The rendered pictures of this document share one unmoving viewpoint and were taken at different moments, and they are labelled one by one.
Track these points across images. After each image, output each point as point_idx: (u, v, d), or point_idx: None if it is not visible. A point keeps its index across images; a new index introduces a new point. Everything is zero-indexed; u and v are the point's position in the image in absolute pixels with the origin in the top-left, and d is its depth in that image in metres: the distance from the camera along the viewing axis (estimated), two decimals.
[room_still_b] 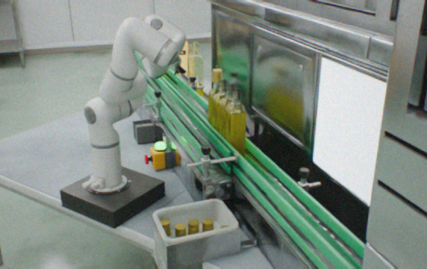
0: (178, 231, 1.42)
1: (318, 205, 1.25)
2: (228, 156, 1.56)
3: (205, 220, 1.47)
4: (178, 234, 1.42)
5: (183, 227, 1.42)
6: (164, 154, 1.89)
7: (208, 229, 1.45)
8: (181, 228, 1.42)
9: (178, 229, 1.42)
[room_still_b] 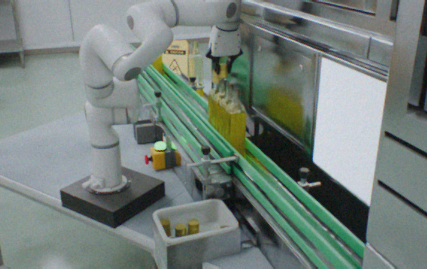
0: (178, 231, 1.42)
1: (318, 205, 1.25)
2: (228, 156, 1.56)
3: None
4: (178, 234, 1.42)
5: (183, 227, 1.42)
6: (164, 154, 1.89)
7: (228, 69, 1.68)
8: (181, 228, 1.42)
9: (178, 229, 1.42)
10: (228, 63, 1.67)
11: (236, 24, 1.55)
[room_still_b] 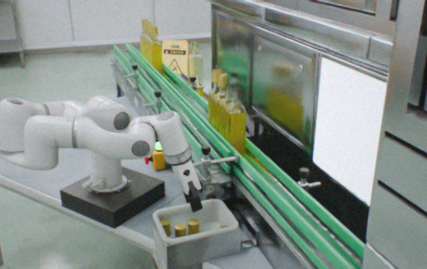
0: (178, 231, 1.42)
1: (318, 205, 1.25)
2: (228, 156, 1.56)
3: (218, 77, 1.68)
4: (178, 234, 1.42)
5: (183, 227, 1.42)
6: None
7: (227, 78, 1.69)
8: (181, 228, 1.42)
9: (178, 229, 1.42)
10: (193, 200, 1.40)
11: (167, 158, 1.32)
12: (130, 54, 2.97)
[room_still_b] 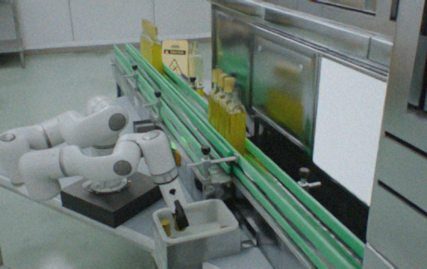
0: None
1: (318, 205, 1.25)
2: (228, 156, 1.56)
3: (218, 77, 1.68)
4: None
5: None
6: None
7: None
8: None
9: None
10: (179, 218, 1.40)
11: (153, 177, 1.32)
12: (130, 54, 2.97)
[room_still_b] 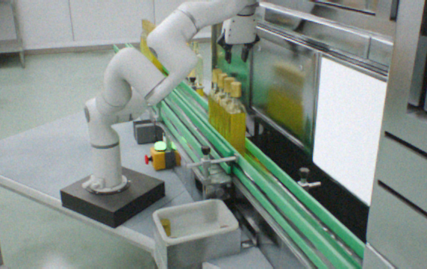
0: (240, 85, 1.58)
1: (318, 205, 1.25)
2: (228, 156, 1.56)
3: (218, 77, 1.68)
4: (240, 88, 1.58)
5: (237, 82, 1.59)
6: (164, 154, 1.89)
7: None
8: (239, 83, 1.58)
9: (240, 84, 1.58)
10: (243, 51, 1.54)
11: (252, 8, 1.43)
12: None
